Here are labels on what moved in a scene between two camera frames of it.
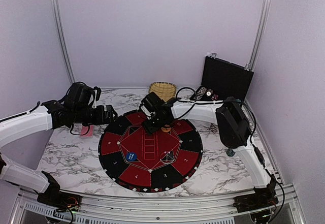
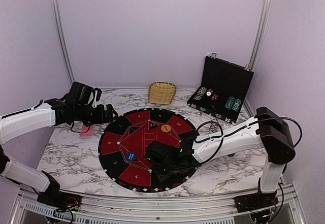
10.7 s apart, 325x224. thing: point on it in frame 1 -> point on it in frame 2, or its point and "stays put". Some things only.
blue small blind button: (131, 156) stays put
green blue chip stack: (230, 153) stays put
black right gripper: (150, 128) -> (159, 177)
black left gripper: (100, 119) stays put
